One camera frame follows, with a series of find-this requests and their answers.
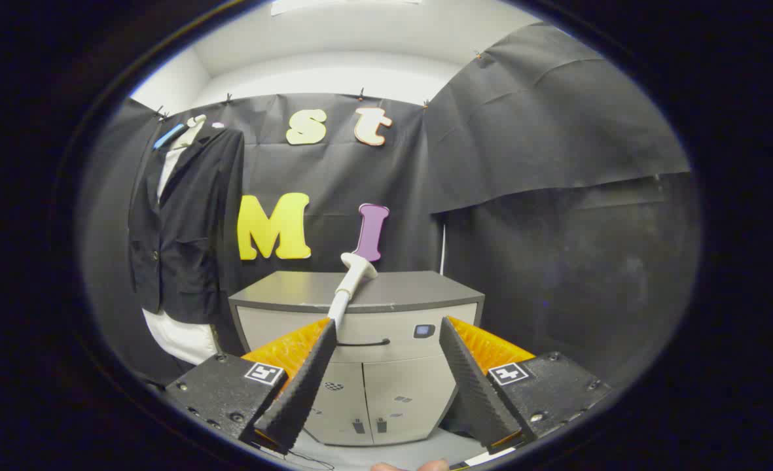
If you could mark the black suit jacket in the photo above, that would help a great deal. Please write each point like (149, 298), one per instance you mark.
(190, 229)

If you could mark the white shirt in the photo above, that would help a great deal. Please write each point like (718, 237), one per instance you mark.
(183, 340)

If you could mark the grey cabinet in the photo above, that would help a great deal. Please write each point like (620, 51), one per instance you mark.
(393, 392)

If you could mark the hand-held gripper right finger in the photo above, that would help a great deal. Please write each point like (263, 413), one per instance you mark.
(474, 392)

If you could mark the black backdrop cloth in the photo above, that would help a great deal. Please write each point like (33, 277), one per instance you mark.
(556, 196)

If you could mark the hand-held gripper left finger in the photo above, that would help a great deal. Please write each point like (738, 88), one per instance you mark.
(301, 392)

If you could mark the white garment steamer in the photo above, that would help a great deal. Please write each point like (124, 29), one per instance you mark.
(353, 278)

